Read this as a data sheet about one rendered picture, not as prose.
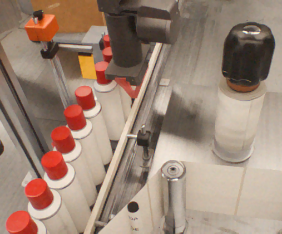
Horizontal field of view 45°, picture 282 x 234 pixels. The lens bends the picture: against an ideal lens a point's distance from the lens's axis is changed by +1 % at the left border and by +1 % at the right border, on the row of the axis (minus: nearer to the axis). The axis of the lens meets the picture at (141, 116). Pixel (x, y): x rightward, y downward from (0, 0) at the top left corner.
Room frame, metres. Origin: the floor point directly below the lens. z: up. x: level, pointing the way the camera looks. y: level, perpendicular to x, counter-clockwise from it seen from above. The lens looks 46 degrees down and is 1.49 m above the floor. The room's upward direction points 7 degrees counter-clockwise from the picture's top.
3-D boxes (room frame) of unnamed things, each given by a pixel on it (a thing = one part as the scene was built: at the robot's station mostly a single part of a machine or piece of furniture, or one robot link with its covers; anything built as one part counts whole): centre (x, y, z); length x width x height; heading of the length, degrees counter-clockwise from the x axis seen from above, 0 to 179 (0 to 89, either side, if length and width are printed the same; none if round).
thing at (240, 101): (0.46, -0.19, 1.03); 0.09 x 0.09 x 0.30
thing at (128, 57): (0.53, 0.01, 1.12); 0.10 x 0.07 x 0.07; 160
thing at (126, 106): (0.60, 0.05, 0.98); 0.05 x 0.05 x 0.20
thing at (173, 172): (0.29, -0.04, 0.97); 0.05 x 0.05 x 0.19
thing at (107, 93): (0.55, 0.07, 0.98); 0.05 x 0.05 x 0.20
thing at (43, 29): (0.54, 0.13, 1.05); 0.10 x 0.04 x 0.33; 70
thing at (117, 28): (0.53, 0.01, 1.19); 0.07 x 0.06 x 0.07; 62
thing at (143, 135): (0.50, 0.00, 0.89); 0.03 x 0.03 x 0.12; 70
